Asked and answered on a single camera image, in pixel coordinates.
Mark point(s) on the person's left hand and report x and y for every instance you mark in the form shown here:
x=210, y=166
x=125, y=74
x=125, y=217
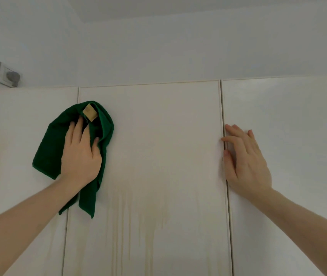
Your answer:
x=78, y=162

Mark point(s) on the person's right thumb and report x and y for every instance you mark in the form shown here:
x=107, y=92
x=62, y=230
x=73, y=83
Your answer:
x=229, y=166

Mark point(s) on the person's left middle finger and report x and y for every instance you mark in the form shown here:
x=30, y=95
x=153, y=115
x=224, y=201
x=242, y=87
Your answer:
x=78, y=129

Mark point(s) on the grey plug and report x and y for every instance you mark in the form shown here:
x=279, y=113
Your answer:
x=13, y=77

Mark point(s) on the green cleaning cloth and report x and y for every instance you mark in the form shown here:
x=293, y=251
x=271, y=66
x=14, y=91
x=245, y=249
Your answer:
x=48, y=146

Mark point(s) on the person's right middle finger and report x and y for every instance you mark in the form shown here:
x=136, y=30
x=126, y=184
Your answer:
x=234, y=132

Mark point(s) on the stained cream cabinet door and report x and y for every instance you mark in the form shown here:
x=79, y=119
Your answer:
x=163, y=169

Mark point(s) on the person's right hand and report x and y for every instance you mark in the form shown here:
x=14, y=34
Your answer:
x=245, y=166

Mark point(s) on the person's left forearm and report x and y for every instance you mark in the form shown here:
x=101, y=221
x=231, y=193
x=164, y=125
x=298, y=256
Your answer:
x=19, y=224

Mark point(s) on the person's right little finger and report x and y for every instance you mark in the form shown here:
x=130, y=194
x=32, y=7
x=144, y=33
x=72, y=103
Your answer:
x=252, y=136

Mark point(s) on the person's left thumb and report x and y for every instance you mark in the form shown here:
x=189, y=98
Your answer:
x=96, y=146

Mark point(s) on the white wall socket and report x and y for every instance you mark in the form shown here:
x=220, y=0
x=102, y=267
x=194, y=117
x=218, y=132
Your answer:
x=1, y=72

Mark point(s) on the person's right forearm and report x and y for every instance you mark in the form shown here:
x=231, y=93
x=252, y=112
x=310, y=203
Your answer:
x=307, y=229

